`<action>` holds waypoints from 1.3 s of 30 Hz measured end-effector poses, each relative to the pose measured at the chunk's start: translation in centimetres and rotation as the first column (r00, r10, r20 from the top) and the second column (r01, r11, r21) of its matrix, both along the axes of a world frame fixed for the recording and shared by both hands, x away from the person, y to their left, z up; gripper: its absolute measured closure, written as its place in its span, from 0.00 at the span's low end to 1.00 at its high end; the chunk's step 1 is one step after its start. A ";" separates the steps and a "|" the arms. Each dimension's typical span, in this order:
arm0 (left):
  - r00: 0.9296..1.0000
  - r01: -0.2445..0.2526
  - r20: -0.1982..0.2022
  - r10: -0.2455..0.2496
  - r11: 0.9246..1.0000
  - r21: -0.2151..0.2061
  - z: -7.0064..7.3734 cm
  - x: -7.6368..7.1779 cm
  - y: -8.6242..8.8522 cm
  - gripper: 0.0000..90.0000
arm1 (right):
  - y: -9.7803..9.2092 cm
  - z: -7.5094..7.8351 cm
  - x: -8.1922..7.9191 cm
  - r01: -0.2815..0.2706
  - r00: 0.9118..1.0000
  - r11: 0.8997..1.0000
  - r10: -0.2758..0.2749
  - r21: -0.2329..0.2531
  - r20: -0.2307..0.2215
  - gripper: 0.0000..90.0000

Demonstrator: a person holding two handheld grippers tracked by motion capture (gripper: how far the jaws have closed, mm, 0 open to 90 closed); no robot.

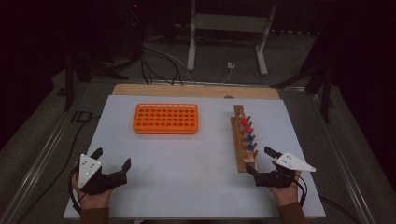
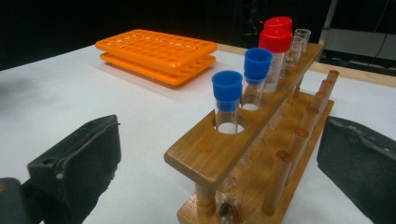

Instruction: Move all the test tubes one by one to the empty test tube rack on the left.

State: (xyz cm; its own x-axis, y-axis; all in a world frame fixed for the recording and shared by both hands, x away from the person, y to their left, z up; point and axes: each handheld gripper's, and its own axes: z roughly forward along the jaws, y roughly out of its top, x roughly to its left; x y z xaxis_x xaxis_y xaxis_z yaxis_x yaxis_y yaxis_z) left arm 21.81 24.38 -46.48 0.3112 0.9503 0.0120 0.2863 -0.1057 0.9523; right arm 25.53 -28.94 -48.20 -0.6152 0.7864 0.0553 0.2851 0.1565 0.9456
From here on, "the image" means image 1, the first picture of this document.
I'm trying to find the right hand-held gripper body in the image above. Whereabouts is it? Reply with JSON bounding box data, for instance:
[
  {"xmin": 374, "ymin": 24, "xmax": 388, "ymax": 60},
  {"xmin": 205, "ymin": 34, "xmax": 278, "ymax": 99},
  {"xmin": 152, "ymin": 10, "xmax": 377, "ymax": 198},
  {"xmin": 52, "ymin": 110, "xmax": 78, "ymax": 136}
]
[{"xmin": 253, "ymin": 151, "xmax": 318, "ymax": 189}]

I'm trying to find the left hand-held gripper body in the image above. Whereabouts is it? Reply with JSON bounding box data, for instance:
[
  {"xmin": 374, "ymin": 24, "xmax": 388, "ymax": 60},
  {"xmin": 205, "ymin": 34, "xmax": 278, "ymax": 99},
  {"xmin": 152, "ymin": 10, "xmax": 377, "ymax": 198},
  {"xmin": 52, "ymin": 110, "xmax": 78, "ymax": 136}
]
[{"xmin": 77, "ymin": 153, "xmax": 128, "ymax": 197}]

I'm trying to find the wooden test tube rack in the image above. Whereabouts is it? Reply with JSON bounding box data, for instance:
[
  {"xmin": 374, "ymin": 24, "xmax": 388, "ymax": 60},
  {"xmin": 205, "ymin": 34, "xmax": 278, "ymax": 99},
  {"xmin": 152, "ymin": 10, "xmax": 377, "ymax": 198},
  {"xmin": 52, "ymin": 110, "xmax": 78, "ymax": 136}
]
[{"xmin": 231, "ymin": 105, "xmax": 260, "ymax": 174}]

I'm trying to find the orange plastic test tube rack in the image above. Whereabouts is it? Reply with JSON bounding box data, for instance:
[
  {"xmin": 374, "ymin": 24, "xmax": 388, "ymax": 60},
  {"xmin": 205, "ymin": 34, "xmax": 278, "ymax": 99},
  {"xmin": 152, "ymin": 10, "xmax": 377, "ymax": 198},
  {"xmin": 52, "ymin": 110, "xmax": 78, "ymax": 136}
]
[{"xmin": 133, "ymin": 103, "xmax": 199, "ymax": 135}]

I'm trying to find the person's left hand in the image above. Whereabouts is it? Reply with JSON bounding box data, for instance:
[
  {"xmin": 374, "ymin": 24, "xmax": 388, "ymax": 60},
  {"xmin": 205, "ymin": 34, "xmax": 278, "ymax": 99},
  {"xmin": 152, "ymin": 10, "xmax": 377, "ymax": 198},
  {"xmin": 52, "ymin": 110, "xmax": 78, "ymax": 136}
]
[{"xmin": 71, "ymin": 177, "xmax": 114, "ymax": 210}]

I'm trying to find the person's right hand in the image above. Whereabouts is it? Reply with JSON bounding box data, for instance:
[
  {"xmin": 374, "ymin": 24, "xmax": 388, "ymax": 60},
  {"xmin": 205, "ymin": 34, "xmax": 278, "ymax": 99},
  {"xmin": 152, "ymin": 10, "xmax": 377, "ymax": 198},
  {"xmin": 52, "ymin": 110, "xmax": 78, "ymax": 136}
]
[{"xmin": 269, "ymin": 169, "xmax": 303, "ymax": 207}]

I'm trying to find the white table mat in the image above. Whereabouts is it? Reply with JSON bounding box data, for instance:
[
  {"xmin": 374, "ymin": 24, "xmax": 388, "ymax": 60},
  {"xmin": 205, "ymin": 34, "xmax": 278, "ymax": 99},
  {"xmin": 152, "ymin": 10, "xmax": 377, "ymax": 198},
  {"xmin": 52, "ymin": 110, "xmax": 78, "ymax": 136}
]
[{"xmin": 63, "ymin": 94, "xmax": 327, "ymax": 220}]

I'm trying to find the black tripod stand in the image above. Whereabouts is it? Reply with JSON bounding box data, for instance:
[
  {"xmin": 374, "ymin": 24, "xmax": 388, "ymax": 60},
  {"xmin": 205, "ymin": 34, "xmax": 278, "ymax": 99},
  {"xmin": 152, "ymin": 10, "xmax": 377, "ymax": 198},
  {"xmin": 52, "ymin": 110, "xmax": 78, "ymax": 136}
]
[
  {"xmin": 270, "ymin": 60, "xmax": 337, "ymax": 124},
  {"xmin": 63, "ymin": 50, "xmax": 130, "ymax": 112}
]

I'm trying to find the grey metal stand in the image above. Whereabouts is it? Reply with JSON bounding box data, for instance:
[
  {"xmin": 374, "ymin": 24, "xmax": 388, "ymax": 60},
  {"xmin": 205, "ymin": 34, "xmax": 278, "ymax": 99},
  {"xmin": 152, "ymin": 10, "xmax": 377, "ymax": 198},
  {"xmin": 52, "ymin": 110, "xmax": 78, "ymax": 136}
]
[{"xmin": 186, "ymin": 0, "xmax": 278, "ymax": 77}]

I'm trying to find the left hand-held gripper cable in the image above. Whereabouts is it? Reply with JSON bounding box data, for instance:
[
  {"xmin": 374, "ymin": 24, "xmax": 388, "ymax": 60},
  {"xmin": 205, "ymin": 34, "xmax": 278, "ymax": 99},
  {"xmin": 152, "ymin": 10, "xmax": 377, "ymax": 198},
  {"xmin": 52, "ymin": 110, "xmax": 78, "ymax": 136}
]
[{"xmin": 67, "ymin": 163, "xmax": 82, "ymax": 215}]

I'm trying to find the hand-held gripper cable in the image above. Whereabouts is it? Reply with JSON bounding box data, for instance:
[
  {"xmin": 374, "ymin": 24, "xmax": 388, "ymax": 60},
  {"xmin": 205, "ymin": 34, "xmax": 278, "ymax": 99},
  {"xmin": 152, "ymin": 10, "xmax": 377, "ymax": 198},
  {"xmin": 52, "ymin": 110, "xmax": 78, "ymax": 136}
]
[
  {"xmin": 67, "ymin": 163, "xmax": 82, "ymax": 215},
  {"xmin": 291, "ymin": 173, "xmax": 309, "ymax": 208}
]

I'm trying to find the long black floor cable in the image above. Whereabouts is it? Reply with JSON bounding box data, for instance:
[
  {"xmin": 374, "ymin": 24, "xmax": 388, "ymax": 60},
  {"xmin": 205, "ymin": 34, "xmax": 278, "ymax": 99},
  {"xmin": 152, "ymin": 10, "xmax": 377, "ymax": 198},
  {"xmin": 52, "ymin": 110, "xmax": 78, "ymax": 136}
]
[{"xmin": 17, "ymin": 115, "xmax": 101, "ymax": 224}]

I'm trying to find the right hand-held gripper cable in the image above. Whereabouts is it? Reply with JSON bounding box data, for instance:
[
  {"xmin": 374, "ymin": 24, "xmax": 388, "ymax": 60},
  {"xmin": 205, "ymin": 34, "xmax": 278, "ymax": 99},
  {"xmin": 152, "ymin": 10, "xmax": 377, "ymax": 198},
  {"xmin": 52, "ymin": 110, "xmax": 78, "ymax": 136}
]
[{"xmin": 291, "ymin": 173, "xmax": 309, "ymax": 208}]

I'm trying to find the aluminium frame rail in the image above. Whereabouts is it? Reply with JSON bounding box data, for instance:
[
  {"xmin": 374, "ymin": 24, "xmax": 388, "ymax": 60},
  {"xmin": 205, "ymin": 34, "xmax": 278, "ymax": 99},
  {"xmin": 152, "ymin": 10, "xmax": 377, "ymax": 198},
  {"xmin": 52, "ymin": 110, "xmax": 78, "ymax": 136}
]
[
  {"xmin": 92, "ymin": 77, "xmax": 307, "ymax": 91},
  {"xmin": 0, "ymin": 83, "xmax": 92, "ymax": 224},
  {"xmin": 309, "ymin": 92, "xmax": 376, "ymax": 224}
]

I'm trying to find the short black floor cable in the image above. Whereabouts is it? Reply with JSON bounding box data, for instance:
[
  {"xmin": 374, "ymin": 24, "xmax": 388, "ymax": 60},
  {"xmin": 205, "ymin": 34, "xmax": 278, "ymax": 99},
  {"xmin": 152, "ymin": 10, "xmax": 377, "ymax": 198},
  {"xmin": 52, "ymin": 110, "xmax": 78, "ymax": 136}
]
[{"xmin": 319, "ymin": 195, "xmax": 361, "ymax": 224}]

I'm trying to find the white cable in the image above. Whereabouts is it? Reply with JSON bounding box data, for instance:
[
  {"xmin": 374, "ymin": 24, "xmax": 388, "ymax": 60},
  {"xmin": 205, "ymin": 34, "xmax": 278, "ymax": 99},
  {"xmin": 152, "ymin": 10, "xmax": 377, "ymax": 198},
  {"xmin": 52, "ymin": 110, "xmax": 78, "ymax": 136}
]
[{"xmin": 143, "ymin": 36, "xmax": 233, "ymax": 85}]

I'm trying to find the black floor cable bundle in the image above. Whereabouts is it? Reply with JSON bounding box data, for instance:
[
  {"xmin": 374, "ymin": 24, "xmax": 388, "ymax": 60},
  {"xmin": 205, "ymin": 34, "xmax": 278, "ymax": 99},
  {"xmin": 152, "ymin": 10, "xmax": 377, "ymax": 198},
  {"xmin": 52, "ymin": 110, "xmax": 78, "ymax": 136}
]
[{"xmin": 140, "ymin": 41, "xmax": 185, "ymax": 86}]

